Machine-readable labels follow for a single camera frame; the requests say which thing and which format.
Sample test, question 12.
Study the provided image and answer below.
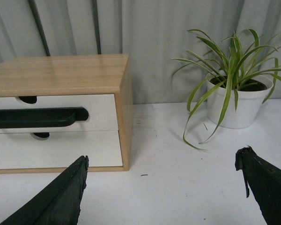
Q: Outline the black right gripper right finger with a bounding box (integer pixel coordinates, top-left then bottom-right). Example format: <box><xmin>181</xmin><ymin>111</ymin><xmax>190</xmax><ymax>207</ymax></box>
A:
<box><xmin>235</xmin><ymin>146</ymin><xmax>281</xmax><ymax>225</ymax></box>

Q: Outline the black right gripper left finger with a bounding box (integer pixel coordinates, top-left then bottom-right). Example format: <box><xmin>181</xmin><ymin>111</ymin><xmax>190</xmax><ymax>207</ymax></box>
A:
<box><xmin>1</xmin><ymin>156</ymin><xmax>89</xmax><ymax>225</ymax></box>

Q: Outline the white lower drawer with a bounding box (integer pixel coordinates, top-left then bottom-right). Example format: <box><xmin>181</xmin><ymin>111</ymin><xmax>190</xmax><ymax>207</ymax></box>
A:
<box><xmin>0</xmin><ymin>131</ymin><xmax>123</xmax><ymax>169</ymax></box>

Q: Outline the white drawer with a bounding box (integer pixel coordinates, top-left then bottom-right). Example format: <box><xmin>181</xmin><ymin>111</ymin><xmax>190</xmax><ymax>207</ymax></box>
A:
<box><xmin>0</xmin><ymin>131</ymin><xmax>123</xmax><ymax>169</ymax></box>
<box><xmin>0</xmin><ymin>94</ymin><xmax>118</xmax><ymax>134</ymax></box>

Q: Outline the white upper drawer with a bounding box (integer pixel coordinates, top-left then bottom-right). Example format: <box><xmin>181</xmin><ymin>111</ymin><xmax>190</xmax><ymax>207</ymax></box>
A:
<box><xmin>0</xmin><ymin>94</ymin><xmax>118</xmax><ymax>134</ymax></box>

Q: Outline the wooden drawer cabinet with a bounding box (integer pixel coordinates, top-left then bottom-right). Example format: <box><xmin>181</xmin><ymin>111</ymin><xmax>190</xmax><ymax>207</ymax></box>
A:
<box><xmin>0</xmin><ymin>54</ymin><xmax>133</xmax><ymax>173</ymax></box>

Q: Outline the white plant pot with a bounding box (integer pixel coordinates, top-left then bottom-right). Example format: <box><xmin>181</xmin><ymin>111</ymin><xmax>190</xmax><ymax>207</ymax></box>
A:
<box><xmin>207</xmin><ymin>75</ymin><xmax>273</xmax><ymax>129</ymax></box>

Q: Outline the green spider plant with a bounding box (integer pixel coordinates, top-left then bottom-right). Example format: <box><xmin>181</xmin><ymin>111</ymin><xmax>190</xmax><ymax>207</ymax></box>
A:
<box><xmin>170</xmin><ymin>28</ymin><xmax>281</xmax><ymax>151</ymax></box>

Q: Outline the grey white curtain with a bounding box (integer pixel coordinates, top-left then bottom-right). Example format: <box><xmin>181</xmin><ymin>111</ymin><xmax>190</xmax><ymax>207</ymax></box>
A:
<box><xmin>0</xmin><ymin>0</ymin><xmax>281</xmax><ymax>104</ymax></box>

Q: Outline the black drawer handle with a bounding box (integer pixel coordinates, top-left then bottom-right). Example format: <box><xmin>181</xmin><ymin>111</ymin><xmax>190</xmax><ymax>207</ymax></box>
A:
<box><xmin>0</xmin><ymin>107</ymin><xmax>89</xmax><ymax>129</ymax></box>

